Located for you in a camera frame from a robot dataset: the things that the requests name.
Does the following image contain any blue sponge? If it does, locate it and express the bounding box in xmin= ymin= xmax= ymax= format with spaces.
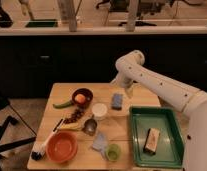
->
xmin=111 ymin=93 xmax=123 ymax=110

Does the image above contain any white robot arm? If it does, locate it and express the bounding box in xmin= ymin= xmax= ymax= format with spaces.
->
xmin=113 ymin=50 xmax=207 ymax=171

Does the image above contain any white cup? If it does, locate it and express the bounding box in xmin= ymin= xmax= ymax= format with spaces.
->
xmin=92 ymin=103 xmax=108 ymax=120

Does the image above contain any green plastic cup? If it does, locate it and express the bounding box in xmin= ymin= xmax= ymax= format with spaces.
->
xmin=105 ymin=144 xmax=121 ymax=162

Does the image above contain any dark brown bowl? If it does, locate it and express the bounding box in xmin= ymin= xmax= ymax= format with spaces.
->
xmin=72 ymin=88 xmax=93 ymax=108

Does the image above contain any orange fruit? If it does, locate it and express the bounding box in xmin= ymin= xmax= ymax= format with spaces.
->
xmin=75 ymin=94 xmax=86 ymax=104

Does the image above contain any red grapes bunch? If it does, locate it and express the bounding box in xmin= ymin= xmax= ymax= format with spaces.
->
xmin=63 ymin=108 xmax=84 ymax=124

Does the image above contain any light blue cloth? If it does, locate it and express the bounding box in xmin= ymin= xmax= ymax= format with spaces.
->
xmin=92 ymin=132 xmax=108 ymax=156

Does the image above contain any green chili pepper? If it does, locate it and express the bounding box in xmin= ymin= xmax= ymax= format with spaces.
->
xmin=53 ymin=100 xmax=74 ymax=109

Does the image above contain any green plastic tray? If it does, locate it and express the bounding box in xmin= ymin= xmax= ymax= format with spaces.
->
xmin=129 ymin=106 xmax=184 ymax=169

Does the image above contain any orange plastic bowl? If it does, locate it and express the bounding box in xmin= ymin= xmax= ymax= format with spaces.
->
xmin=46 ymin=131 xmax=78 ymax=163

